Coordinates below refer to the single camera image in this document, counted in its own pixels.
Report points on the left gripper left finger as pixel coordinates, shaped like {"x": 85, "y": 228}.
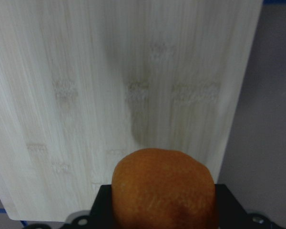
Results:
{"x": 99, "y": 217}

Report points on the bamboo cutting board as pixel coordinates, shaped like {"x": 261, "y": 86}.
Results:
{"x": 83, "y": 83}

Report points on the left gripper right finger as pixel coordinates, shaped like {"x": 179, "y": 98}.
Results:
{"x": 231, "y": 214}

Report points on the orange fruit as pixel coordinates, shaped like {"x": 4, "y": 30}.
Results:
{"x": 163, "y": 189}

